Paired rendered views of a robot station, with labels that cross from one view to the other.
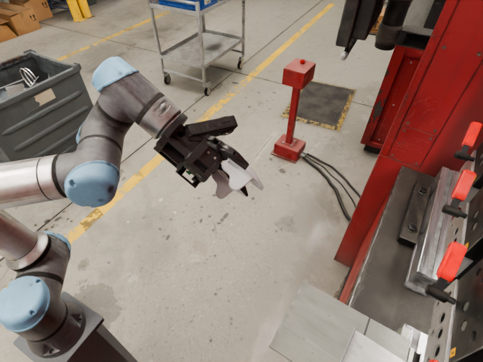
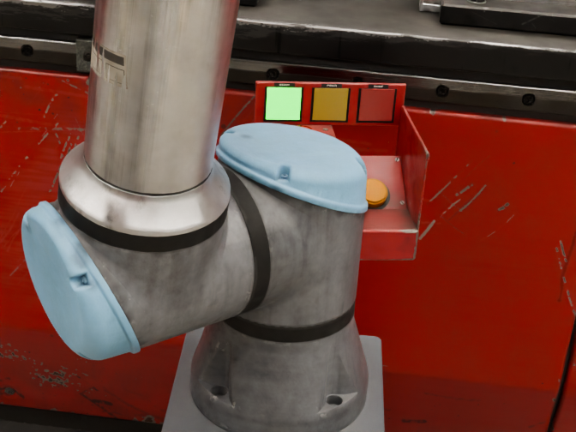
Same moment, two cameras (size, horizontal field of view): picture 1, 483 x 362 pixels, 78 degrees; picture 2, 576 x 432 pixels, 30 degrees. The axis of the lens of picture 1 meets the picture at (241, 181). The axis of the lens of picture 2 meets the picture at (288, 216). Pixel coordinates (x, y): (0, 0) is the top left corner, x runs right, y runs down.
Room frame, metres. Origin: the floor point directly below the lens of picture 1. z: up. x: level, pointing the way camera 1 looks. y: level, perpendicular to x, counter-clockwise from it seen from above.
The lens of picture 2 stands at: (0.65, 1.21, 1.33)
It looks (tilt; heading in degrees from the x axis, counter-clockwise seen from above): 28 degrees down; 243
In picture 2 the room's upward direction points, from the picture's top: 4 degrees clockwise
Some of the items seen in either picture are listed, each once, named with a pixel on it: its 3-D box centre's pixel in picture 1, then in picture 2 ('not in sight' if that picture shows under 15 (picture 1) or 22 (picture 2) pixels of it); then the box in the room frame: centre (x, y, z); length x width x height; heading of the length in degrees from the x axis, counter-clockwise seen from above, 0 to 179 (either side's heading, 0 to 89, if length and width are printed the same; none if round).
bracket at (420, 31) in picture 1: (420, 50); not in sight; (1.36, -0.81, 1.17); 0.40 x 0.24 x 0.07; 147
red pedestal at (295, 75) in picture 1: (292, 112); not in sight; (2.04, -0.41, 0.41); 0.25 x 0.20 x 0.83; 57
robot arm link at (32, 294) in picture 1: (31, 305); (282, 217); (0.31, 0.55, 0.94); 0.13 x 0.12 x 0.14; 11
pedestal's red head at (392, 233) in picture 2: not in sight; (334, 170); (0.02, 0.13, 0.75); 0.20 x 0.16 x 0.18; 161
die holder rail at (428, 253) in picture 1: (435, 223); not in sight; (0.59, -0.64, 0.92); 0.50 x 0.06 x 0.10; 147
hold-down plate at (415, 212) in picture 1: (415, 212); not in sight; (0.66, -0.62, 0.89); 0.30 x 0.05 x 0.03; 147
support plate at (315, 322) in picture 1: (339, 343); not in sight; (0.20, -0.22, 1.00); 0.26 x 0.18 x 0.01; 57
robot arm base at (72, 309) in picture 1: (51, 324); (282, 338); (0.30, 0.55, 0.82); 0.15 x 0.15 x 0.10
